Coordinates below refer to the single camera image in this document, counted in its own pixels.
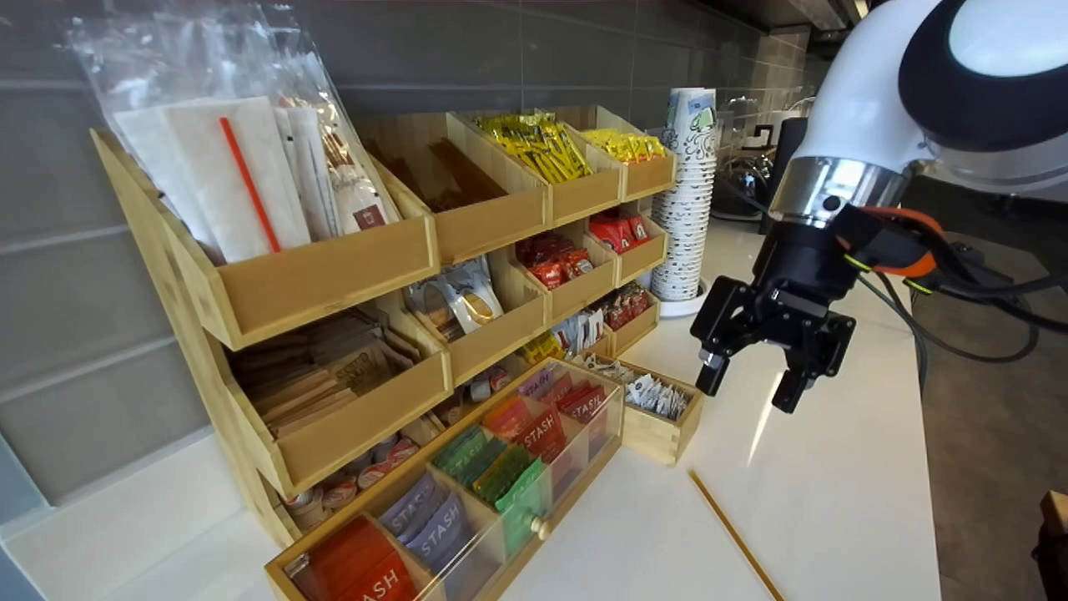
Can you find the yellow sweetener packets right bin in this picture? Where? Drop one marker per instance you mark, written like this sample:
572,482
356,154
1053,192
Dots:
624,146

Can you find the plastic bag of straws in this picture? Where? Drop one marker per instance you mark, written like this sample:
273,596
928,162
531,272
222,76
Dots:
165,76

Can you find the clear-lid bamboo tea box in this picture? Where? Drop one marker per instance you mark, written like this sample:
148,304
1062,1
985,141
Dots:
471,509

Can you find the green tea bag packets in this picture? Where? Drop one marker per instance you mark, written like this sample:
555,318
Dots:
501,475

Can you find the yellow mustard packets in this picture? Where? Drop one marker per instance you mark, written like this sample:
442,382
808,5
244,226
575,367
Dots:
539,141

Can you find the red tea bag packets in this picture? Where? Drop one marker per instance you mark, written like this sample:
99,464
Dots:
549,412

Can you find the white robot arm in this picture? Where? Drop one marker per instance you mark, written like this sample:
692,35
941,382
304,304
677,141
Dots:
965,92

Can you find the stack of paper cups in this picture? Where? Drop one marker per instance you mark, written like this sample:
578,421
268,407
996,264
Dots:
683,211

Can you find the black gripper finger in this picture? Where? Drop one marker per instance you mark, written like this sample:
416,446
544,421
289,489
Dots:
711,373
793,389

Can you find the white sauce packets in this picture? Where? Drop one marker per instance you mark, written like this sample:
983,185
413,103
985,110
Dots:
456,301

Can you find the thin wooden stirrer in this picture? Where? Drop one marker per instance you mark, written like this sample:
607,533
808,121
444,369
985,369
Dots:
736,535

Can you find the grey tea bag packets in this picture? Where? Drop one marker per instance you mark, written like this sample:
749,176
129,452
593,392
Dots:
430,519

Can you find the small bamboo sweetener box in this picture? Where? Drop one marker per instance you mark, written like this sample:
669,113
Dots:
657,437

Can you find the white sugar packets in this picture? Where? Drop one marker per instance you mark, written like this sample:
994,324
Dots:
651,397

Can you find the orange tea bag packets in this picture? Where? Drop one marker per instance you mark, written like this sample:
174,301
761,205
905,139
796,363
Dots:
356,565

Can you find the red ketchup packets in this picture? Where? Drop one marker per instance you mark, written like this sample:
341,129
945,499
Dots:
552,258

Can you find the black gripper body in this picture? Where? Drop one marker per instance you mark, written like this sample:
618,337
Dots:
789,301

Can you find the bamboo tiered condiment organizer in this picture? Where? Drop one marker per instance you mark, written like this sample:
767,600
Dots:
461,200

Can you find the red straw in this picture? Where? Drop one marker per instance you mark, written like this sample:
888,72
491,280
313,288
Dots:
244,176

